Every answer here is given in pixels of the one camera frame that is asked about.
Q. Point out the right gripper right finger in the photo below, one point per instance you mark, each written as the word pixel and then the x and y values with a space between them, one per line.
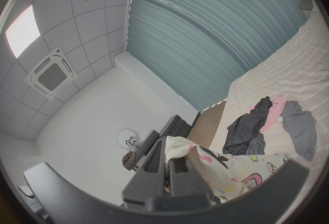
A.
pixel 190 184

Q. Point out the ceiling light panel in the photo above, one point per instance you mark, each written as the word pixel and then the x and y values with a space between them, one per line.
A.
pixel 23 30

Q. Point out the blue-green curtain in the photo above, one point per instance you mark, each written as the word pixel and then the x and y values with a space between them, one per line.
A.
pixel 192 38

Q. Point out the black garment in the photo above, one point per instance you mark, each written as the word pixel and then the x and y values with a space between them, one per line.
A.
pixel 244 128

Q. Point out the light grey knit garment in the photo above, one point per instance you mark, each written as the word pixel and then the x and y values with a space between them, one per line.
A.
pixel 300 128

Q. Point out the white printed pyjama top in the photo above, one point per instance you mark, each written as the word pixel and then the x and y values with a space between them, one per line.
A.
pixel 244 166

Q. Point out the bed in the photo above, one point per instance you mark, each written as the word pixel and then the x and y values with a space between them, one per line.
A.
pixel 295 68

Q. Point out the pink garment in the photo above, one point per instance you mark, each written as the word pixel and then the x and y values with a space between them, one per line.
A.
pixel 275 110

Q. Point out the ceiling air conditioner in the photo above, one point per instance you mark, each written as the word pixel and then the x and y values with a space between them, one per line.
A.
pixel 51 74

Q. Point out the grey bedside table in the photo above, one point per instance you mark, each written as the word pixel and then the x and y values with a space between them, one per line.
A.
pixel 304 2

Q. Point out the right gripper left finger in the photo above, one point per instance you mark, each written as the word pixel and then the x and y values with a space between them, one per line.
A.
pixel 144 188

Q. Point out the dark grey garment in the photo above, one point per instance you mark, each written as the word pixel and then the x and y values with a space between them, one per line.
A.
pixel 257 146

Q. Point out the black sofa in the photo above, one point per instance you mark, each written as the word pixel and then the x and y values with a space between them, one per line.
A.
pixel 174 125

